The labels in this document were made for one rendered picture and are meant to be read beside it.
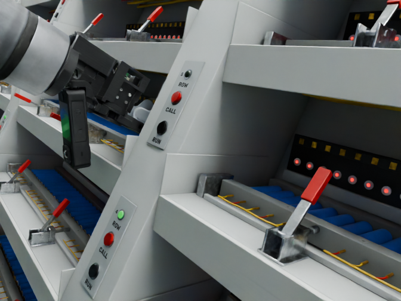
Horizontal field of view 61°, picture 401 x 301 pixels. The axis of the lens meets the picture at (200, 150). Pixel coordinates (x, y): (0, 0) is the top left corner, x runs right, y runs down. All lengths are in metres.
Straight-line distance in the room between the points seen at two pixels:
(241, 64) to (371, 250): 0.23
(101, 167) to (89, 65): 0.15
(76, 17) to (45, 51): 0.64
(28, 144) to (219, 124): 0.73
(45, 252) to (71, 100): 0.29
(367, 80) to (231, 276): 0.21
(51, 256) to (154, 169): 0.29
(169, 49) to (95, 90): 0.12
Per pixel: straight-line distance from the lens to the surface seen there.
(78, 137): 0.50
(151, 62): 0.56
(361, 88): 0.32
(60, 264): 0.62
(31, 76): 0.45
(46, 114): 0.88
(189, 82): 0.44
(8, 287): 0.87
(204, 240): 0.35
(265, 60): 0.38
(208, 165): 0.43
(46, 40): 0.45
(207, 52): 0.45
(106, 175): 0.52
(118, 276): 0.43
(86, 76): 0.49
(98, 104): 0.48
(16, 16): 0.45
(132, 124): 0.49
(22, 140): 1.06
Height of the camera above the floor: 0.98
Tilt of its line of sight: 3 degrees up
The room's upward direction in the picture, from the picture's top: 25 degrees clockwise
